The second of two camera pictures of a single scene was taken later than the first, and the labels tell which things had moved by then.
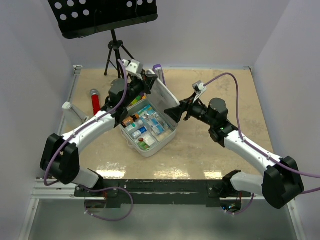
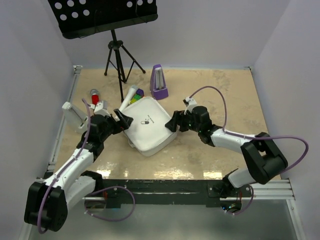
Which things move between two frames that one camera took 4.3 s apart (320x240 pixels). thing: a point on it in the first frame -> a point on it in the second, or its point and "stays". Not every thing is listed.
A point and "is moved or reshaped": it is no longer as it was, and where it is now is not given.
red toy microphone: (96, 105) stays
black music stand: (79, 18) stays
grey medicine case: (148, 129) is moved or reshaped
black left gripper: (147, 82) -> (123, 124)
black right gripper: (176, 113) -> (178, 119)
